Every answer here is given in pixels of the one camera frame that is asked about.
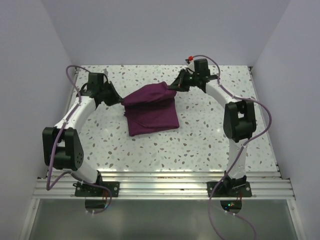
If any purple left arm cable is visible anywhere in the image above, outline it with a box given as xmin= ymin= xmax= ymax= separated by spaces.
xmin=46 ymin=64 xmax=112 ymax=216

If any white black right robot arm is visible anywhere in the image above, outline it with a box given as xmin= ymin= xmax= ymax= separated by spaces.
xmin=168 ymin=55 xmax=257 ymax=197

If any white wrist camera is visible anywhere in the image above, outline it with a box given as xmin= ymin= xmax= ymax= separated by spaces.
xmin=103 ymin=69 xmax=109 ymax=76
xmin=185 ymin=56 xmax=195 ymax=73

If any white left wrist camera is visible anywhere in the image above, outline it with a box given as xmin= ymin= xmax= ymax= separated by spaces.
xmin=103 ymin=69 xmax=109 ymax=76

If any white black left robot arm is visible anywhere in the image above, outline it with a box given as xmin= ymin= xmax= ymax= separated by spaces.
xmin=42 ymin=72 xmax=123 ymax=197

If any aluminium frame rail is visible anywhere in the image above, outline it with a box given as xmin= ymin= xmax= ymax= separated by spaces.
xmin=32 ymin=171 xmax=295 ymax=200

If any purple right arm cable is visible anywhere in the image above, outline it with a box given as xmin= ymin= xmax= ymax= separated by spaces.
xmin=193 ymin=54 xmax=273 ymax=240

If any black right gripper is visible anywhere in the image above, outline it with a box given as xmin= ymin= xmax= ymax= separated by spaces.
xmin=168 ymin=68 xmax=200 ymax=93

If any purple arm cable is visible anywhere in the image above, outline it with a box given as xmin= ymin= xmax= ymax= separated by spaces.
xmin=193 ymin=54 xmax=273 ymax=240
xmin=46 ymin=64 xmax=112 ymax=216

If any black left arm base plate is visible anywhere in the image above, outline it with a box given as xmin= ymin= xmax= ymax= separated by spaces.
xmin=72 ymin=181 xmax=120 ymax=198

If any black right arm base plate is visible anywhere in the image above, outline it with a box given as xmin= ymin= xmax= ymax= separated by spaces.
xmin=212 ymin=181 xmax=253 ymax=198

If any purple cloth mat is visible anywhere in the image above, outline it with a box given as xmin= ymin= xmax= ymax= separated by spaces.
xmin=121 ymin=81 xmax=180 ymax=137

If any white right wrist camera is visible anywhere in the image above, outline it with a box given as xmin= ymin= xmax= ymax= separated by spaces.
xmin=185 ymin=56 xmax=195 ymax=73

